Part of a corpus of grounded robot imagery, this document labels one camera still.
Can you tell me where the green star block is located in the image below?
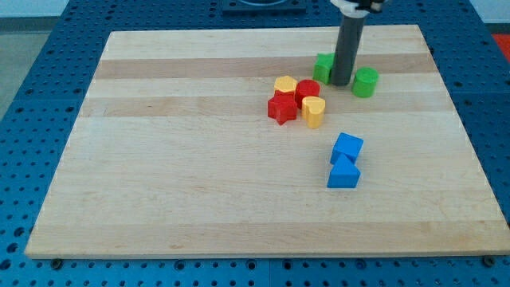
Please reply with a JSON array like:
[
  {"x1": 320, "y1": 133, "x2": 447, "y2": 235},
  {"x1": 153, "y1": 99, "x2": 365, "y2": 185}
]
[{"x1": 312, "y1": 53, "x2": 335, "y2": 85}]

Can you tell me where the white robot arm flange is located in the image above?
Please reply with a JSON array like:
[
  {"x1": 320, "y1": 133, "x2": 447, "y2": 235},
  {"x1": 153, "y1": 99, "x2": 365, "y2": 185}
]
[{"x1": 330, "y1": 0, "x2": 389, "y2": 18}]

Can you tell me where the red star block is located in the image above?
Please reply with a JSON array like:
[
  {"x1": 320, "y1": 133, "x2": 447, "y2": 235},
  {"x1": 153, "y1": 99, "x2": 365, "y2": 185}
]
[{"x1": 267, "y1": 94, "x2": 297, "y2": 125}]

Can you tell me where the yellow hexagon block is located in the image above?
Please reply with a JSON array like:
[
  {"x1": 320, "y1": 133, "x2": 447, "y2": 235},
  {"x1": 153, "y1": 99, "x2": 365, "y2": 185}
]
[{"x1": 273, "y1": 76, "x2": 298, "y2": 95}]

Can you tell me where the yellow heart block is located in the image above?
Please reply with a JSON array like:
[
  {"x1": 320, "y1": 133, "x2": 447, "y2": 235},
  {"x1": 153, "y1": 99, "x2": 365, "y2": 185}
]
[{"x1": 301, "y1": 96, "x2": 326, "y2": 129}]

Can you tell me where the red cylinder block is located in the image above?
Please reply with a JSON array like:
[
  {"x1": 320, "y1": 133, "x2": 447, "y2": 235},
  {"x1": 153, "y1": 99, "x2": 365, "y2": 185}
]
[{"x1": 295, "y1": 79, "x2": 320, "y2": 109}]

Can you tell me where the wooden board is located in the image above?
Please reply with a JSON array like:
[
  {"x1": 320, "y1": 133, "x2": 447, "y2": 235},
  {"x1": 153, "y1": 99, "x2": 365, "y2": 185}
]
[{"x1": 25, "y1": 25, "x2": 509, "y2": 259}]

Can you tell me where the blue triangle block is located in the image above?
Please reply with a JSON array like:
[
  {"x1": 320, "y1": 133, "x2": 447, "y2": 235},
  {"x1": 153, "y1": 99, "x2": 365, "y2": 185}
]
[{"x1": 327, "y1": 154, "x2": 361, "y2": 188}]

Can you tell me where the blue cube block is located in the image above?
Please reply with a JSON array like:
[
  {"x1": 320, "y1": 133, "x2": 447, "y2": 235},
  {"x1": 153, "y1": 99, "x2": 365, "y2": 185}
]
[{"x1": 330, "y1": 132, "x2": 364, "y2": 164}]

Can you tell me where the green cylinder block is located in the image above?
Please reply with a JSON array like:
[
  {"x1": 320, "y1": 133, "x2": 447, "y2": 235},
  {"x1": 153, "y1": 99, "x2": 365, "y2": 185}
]
[{"x1": 351, "y1": 67, "x2": 379, "y2": 98}]

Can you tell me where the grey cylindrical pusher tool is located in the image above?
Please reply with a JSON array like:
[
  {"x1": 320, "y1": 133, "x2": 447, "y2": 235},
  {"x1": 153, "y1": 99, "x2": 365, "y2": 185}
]
[{"x1": 330, "y1": 15, "x2": 366, "y2": 86}]

